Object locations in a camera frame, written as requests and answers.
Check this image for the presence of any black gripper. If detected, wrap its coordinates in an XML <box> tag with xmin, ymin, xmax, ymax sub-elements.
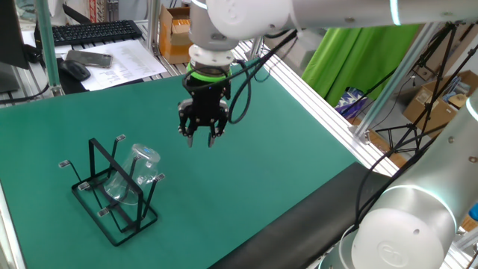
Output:
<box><xmin>177</xmin><ymin>76</ymin><xmax>232</xmax><ymax>148</ymax></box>

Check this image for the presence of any clear glass cup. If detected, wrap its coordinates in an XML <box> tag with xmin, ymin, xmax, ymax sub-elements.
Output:
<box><xmin>103</xmin><ymin>143</ymin><xmax>161</xmax><ymax>205</ymax></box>

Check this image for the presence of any green table mat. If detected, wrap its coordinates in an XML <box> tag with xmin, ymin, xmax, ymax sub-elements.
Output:
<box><xmin>0</xmin><ymin>61</ymin><xmax>361</xmax><ymax>269</ymax></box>

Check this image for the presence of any taped cardboard box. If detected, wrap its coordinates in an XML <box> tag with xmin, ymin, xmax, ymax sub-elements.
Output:
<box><xmin>158</xmin><ymin>4</ymin><xmax>193</xmax><ymax>64</ymax></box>

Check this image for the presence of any white printed paper sheet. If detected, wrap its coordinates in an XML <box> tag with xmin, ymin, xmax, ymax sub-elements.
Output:
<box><xmin>55</xmin><ymin>39</ymin><xmax>168</xmax><ymax>92</ymax></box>

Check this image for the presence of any grey smartphone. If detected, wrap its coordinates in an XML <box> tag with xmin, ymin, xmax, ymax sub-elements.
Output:
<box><xmin>65</xmin><ymin>49</ymin><xmax>114</xmax><ymax>69</ymax></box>

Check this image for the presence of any black computer mouse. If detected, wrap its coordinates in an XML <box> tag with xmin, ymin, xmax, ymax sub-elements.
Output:
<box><xmin>58</xmin><ymin>59</ymin><xmax>92</xmax><ymax>82</ymax></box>

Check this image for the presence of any black mouse pad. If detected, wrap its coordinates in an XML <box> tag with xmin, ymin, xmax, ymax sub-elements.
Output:
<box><xmin>55</xmin><ymin>58</ymin><xmax>145</xmax><ymax>95</ymax></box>

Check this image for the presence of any black keyboard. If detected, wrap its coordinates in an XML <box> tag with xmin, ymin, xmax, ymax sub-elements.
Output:
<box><xmin>34</xmin><ymin>19</ymin><xmax>143</xmax><ymax>48</ymax></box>

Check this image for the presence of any blue white patterned bag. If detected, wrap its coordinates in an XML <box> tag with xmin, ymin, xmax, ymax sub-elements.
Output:
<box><xmin>335</xmin><ymin>87</ymin><xmax>369</xmax><ymax>120</ymax></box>

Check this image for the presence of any black table mat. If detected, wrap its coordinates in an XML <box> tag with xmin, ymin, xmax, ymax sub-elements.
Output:
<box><xmin>208</xmin><ymin>161</ymin><xmax>393</xmax><ymax>269</ymax></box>

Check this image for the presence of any bright green cloth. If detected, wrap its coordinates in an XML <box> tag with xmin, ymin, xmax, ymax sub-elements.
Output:
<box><xmin>301</xmin><ymin>24</ymin><xmax>421</xmax><ymax>108</ymax></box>

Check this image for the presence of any black tripod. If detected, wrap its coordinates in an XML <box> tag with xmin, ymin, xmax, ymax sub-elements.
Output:
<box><xmin>375</xmin><ymin>22</ymin><xmax>478</xmax><ymax>154</ymax></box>

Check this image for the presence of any black computer monitor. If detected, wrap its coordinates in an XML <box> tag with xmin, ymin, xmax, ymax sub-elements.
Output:
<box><xmin>0</xmin><ymin>0</ymin><xmax>31</xmax><ymax>94</ymax></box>

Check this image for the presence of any open cardboard box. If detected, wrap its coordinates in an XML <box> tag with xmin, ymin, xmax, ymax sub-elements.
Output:
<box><xmin>402</xmin><ymin>69</ymin><xmax>478</xmax><ymax>135</ymax></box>

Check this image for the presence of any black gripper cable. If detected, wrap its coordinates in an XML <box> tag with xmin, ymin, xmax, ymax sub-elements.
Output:
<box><xmin>181</xmin><ymin>29</ymin><xmax>299</xmax><ymax>125</ymax></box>

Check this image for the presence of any aluminium frame post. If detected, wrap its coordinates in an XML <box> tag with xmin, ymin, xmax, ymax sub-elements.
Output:
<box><xmin>145</xmin><ymin>0</ymin><xmax>162</xmax><ymax>53</ymax></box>
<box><xmin>34</xmin><ymin>0</ymin><xmax>64</xmax><ymax>97</ymax></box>
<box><xmin>349</xmin><ymin>22</ymin><xmax>445</xmax><ymax>145</ymax></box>

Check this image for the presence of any black wire cup rack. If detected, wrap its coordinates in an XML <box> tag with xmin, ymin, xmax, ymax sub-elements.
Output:
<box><xmin>58</xmin><ymin>134</ymin><xmax>167</xmax><ymax>247</ymax></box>

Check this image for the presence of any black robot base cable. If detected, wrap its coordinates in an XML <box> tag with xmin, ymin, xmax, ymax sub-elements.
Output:
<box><xmin>353</xmin><ymin>137</ymin><xmax>436</xmax><ymax>229</ymax></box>

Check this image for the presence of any black desk cable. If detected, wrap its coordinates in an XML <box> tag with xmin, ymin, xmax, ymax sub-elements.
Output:
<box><xmin>0</xmin><ymin>84</ymin><xmax>52</xmax><ymax>105</ymax></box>

